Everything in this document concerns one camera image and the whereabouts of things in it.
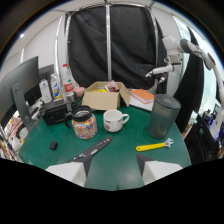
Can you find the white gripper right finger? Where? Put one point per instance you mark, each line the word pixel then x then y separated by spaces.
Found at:
pixel 160 170

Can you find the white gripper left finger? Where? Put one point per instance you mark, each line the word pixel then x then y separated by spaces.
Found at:
pixel 68 171

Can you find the colourful floral kettle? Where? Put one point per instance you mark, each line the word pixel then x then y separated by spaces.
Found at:
pixel 84 124

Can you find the small black block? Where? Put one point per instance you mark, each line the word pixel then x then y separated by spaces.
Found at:
pixel 53 145

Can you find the grey lidded plastic bin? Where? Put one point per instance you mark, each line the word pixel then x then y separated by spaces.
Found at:
pixel 162 116

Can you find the black equipment box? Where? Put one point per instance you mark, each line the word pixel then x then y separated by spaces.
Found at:
pixel 57 111

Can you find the white ceramic mug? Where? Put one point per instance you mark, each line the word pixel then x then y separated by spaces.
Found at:
pixel 113 120

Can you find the orange cover book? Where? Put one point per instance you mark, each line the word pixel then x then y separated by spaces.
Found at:
pixel 142 97

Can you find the pink cup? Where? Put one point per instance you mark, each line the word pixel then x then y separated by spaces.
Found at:
pixel 79 91

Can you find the open cardboard box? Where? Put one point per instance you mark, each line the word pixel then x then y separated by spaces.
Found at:
pixel 104 98

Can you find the yellow label bottle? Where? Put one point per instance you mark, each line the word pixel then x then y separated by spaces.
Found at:
pixel 56 87

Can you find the red label water bottle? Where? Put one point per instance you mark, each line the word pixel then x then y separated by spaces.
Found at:
pixel 68 82

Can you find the dark computer monitor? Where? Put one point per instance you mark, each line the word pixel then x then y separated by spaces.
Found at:
pixel 20 89

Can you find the black curtain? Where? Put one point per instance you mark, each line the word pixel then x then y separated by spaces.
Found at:
pixel 111 45

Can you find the metal frame pole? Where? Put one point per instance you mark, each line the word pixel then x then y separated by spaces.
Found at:
pixel 108 41

